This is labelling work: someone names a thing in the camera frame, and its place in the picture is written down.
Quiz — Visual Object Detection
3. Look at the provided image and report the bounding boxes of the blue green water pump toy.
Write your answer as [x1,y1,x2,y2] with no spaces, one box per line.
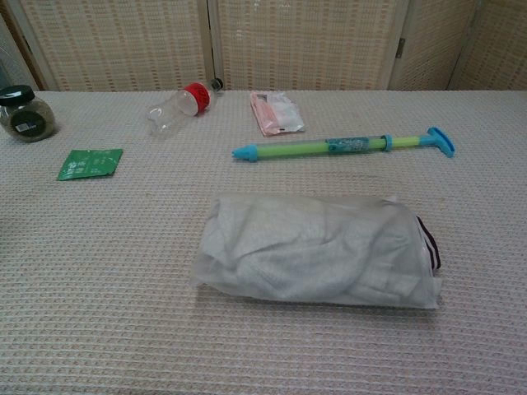
[231,126,458,163]

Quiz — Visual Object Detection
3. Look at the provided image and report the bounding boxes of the pink white plastic packet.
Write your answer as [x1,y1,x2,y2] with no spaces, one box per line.
[249,91,306,137]

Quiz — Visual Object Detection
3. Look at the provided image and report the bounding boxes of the woven folding screen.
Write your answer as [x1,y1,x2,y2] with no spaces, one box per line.
[0,0,527,92]

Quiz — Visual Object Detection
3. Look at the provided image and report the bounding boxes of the white clothes with dark stripes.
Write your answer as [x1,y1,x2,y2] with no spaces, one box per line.
[201,201,442,304]

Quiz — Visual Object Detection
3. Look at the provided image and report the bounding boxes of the glass jar with black lid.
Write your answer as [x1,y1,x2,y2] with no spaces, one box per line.
[0,85,57,143]

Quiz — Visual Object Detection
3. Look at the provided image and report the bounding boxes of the grey fabric bag bundle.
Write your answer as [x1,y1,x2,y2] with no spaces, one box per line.
[191,192,444,311]

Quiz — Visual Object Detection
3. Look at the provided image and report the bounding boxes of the clear bottle with red cap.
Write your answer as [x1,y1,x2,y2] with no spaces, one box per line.
[147,81,215,137]

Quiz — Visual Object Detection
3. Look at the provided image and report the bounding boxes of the green sachet packet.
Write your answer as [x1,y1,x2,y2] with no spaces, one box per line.
[56,148,124,182]

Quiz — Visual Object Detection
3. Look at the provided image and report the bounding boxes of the beige woven carpet table cover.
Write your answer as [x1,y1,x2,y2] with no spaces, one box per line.
[0,88,527,395]

